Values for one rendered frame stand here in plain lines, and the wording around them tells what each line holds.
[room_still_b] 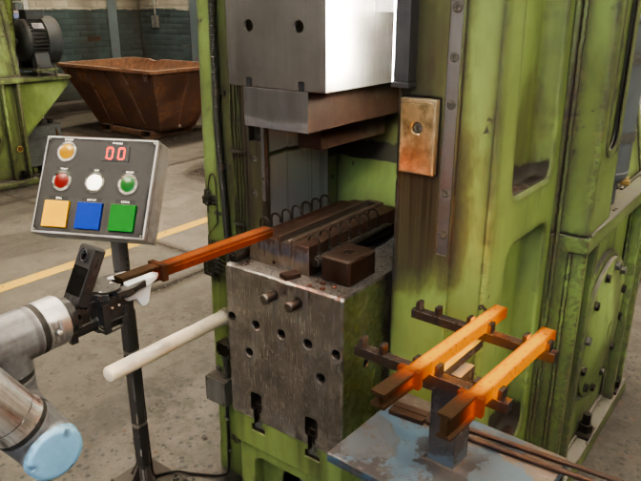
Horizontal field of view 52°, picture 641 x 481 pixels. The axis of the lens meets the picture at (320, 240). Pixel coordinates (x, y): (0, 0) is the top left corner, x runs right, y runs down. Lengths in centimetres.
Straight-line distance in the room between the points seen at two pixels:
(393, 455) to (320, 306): 38
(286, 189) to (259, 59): 46
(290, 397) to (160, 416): 112
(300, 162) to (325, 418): 74
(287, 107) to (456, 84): 39
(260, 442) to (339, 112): 93
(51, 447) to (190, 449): 152
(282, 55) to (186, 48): 917
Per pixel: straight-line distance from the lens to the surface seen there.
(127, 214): 184
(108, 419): 283
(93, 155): 195
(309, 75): 151
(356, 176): 207
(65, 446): 112
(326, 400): 168
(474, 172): 150
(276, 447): 190
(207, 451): 258
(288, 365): 171
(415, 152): 152
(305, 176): 198
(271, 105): 159
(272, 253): 169
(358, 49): 158
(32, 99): 679
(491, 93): 146
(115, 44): 1119
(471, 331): 133
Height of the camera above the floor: 155
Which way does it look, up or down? 20 degrees down
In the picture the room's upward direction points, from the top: straight up
